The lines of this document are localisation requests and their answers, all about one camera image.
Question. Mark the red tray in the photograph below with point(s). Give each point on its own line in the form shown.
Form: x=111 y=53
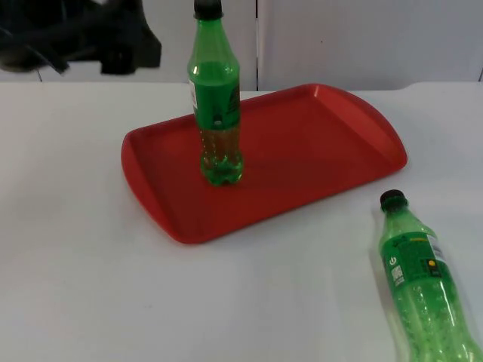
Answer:
x=302 y=151

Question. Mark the green plastic bottle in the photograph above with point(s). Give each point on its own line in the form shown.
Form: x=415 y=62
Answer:
x=419 y=271
x=215 y=98

